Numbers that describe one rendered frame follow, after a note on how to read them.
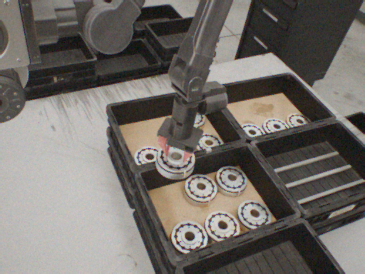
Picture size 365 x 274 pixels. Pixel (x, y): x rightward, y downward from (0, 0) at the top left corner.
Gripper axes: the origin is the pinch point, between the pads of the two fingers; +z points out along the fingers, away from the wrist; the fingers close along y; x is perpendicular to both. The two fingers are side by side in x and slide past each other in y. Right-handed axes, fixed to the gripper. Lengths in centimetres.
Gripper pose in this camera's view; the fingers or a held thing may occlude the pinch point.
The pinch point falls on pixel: (176, 155)
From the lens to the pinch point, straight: 95.5
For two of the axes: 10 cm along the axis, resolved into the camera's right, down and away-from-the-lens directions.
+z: -1.4, 6.9, 7.1
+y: -9.3, -3.5, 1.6
